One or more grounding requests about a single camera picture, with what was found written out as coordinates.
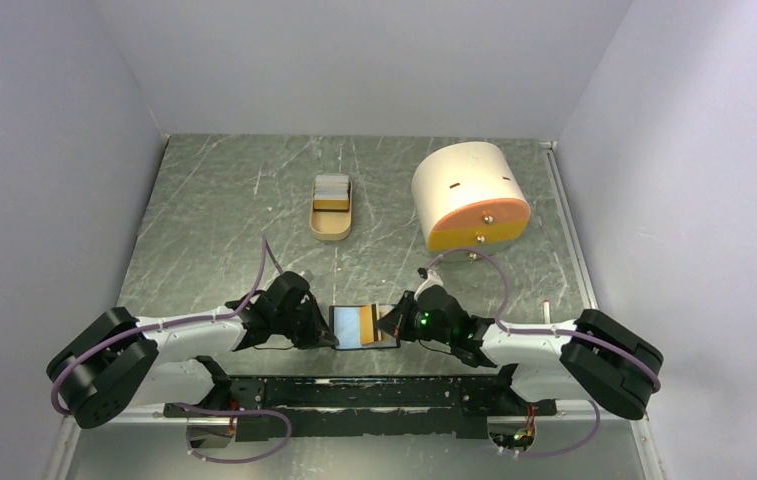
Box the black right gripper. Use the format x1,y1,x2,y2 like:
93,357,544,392
375,289,454,346

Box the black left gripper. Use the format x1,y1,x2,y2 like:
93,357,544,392
274,294,339,350

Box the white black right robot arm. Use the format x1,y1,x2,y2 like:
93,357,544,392
375,286,663,420

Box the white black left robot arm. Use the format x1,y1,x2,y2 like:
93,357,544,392
46,271,339,429

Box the beige oval card tray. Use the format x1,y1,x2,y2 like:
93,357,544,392
309,182,353,241

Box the stack of credit cards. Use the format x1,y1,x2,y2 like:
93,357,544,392
312,173,351,212

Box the cream cylindrical drawer box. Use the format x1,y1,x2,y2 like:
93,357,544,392
411,141,531,254

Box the white red-capped marker pen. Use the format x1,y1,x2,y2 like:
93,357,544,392
543,300,551,324

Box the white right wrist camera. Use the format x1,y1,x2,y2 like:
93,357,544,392
414,267,444,299

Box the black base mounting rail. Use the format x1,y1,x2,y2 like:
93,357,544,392
164,375,557,441

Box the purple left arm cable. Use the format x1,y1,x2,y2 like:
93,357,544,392
51,235,293,465

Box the aluminium extrusion rail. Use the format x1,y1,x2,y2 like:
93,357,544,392
540,140,651,480

